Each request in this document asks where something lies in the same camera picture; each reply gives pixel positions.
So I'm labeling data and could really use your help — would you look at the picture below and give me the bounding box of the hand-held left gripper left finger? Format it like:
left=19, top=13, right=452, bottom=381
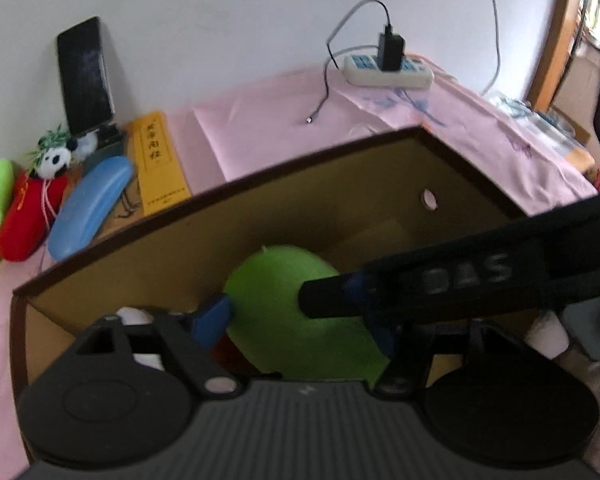
left=77, top=296, right=243, bottom=397

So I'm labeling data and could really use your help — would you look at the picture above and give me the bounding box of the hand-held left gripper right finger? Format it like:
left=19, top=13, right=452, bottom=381
left=364, top=310, right=526, bottom=397

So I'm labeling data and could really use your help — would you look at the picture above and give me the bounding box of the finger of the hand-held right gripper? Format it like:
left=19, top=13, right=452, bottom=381
left=298, top=266, right=381, bottom=320

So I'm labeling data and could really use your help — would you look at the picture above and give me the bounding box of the large green plush toy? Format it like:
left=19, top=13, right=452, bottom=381
left=222, top=245, right=391, bottom=381

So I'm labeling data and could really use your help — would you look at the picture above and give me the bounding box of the brown cardboard box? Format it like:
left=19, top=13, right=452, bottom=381
left=10, top=125, right=581, bottom=461

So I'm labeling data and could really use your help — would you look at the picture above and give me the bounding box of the grey plush toy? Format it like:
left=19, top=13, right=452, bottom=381
left=525, top=295, right=600, bottom=362

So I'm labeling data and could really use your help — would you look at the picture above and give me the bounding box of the plaid cloth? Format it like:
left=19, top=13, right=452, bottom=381
left=485, top=90, right=596, bottom=177

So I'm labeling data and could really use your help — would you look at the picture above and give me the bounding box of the blue glasses case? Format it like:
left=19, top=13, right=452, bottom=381
left=47, top=156, right=135, bottom=262

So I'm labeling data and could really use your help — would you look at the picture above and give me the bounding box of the yellow booklet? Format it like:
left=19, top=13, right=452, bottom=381
left=127, top=112, right=193, bottom=216

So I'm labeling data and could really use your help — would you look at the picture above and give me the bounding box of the pink printed bedsheet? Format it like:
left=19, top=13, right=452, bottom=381
left=0, top=52, right=598, bottom=480

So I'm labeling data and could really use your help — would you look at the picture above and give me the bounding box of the dark phone stand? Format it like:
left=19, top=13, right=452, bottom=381
left=82, top=122, right=128, bottom=172

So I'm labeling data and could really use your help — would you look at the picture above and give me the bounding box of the red plush toy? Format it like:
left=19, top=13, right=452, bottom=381
left=0, top=172, right=71, bottom=263

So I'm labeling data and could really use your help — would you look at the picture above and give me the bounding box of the white power strip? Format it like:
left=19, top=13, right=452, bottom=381
left=342, top=54, right=435, bottom=90

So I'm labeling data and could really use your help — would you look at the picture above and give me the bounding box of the panda plush toy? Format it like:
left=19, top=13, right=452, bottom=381
left=27, top=125, right=98, bottom=181

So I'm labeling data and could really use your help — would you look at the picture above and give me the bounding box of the black charger plug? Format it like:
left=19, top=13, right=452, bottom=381
left=377, top=25, right=406, bottom=72

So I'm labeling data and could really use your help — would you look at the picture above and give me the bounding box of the black smartphone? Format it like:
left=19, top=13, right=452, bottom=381
left=56, top=16, right=117, bottom=137

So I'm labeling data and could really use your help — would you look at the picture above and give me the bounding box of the black charger cable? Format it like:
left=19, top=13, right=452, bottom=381
left=306, top=0, right=393, bottom=124

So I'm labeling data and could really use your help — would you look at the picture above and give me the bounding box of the white wall cable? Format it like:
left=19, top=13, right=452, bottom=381
left=480, top=0, right=502, bottom=98

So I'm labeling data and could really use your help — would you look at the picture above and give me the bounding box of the wooden door frame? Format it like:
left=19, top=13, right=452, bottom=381
left=525, top=0, right=597, bottom=111

